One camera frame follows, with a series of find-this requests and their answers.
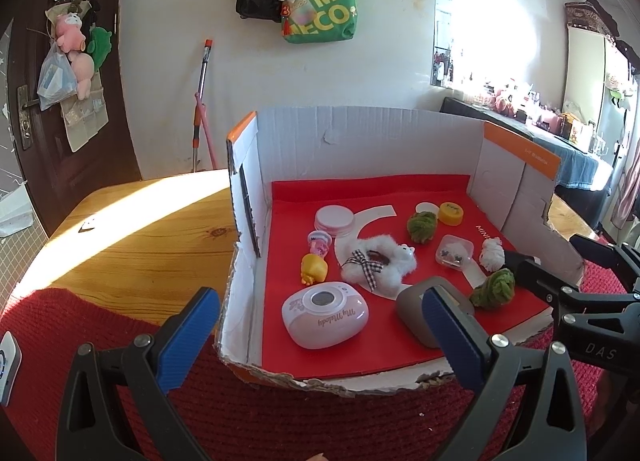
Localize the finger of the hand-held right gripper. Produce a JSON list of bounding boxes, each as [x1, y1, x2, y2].
[[570, 233, 640, 292], [502, 249, 640, 326]]

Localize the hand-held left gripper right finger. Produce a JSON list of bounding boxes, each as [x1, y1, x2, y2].
[[421, 286, 588, 461]]

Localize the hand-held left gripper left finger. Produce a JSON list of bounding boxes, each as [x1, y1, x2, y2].
[[55, 286, 222, 461]]

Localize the grey oval case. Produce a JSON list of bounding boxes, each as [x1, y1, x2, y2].
[[396, 277, 476, 349]]

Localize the large green plush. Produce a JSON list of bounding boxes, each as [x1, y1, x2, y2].
[[470, 268, 517, 311]]

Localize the clear plastic box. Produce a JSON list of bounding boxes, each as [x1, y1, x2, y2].
[[436, 235, 475, 269]]

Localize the white fluffy bunny hair clip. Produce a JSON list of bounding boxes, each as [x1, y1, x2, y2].
[[341, 234, 418, 292]]

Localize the small green plush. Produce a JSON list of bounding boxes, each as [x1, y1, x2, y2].
[[405, 211, 439, 244]]

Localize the pink mini camera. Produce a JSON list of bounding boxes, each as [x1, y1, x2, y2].
[[281, 281, 371, 350]]

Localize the yellow toy figure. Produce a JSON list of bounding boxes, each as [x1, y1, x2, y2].
[[300, 253, 329, 286]]

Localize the small pink capsule toy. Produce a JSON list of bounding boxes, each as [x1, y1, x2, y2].
[[307, 230, 332, 259]]

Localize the orange and white cardboard box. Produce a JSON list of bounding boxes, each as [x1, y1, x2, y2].
[[215, 108, 586, 397]]

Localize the pink curtain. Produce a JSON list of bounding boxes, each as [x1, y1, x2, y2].
[[612, 141, 640, 231]]

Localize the dark cloth-covered side table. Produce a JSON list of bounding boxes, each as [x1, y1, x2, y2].
[[440, 97, 613, 229]]

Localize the red knitted blanket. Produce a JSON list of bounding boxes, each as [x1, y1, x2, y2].
[[0, 261, 616, 461]]

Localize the wooden table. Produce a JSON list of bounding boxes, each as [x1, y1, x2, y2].
[[42, 168, 601, 302]]

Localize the row of jars and bottles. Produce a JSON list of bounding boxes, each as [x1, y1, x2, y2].
[[465, 81, 616, 152]]

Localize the red paper liner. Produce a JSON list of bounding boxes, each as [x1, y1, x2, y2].
[[260, 173, 553, 382]]

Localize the white flat device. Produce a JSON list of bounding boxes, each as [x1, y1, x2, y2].
[[0, 331, 23, 407]]

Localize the white refrigerator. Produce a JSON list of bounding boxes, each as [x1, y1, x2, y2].
[[562, 23, 640, 172]]

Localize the white plastic sheet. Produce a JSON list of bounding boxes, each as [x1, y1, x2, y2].
[[0, 186, 36, 237]]

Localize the dark brown door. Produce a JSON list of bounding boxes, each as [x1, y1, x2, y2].
[[7, 0, 143, 237]]

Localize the plush toys on door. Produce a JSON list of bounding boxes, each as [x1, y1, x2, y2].
[[45, 0, 110, 152]]

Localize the patterned cloth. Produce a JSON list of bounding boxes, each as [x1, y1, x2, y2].
[[564, 0, 621, 36]]

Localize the grey mop pole orange tip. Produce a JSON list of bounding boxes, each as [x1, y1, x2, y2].
[[191, 39, 213, 172]]

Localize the peach plush toy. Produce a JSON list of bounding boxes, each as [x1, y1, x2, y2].
[[70, 52, 95, 100]]

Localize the clear plastic bag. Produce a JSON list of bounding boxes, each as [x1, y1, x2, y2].
[[36, 43, 78, 110]]

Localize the green hanging plush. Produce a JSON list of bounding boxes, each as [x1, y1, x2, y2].
[[86, 26, 113, 68]]

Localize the pink plush toy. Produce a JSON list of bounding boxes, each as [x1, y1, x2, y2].
[[54, 12, 85, 52]]

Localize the green tote bag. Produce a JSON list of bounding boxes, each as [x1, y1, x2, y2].
[[281, 0, 358, 45]]

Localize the pink broom handle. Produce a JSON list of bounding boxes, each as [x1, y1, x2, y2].
[[194, 95, 219, 172]]

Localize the metal door handle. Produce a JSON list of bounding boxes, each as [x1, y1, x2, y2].
[[17, 85, 41, 150]]

